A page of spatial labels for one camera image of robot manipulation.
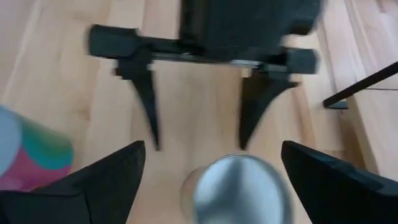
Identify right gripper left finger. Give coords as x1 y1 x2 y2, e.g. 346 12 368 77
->
0 140 147 224

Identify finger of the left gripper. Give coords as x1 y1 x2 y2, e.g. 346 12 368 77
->
116 57 161 152
239 69 300 151

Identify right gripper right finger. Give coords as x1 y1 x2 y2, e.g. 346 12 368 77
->
280 140 398 224

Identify teal and pink cup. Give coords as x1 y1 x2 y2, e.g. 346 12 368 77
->
0 104 75 192

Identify short tin can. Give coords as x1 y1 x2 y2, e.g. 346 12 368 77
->
182 152 295 224

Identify wooden shelf black metal legs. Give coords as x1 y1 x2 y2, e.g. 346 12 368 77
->
322 61 398 110

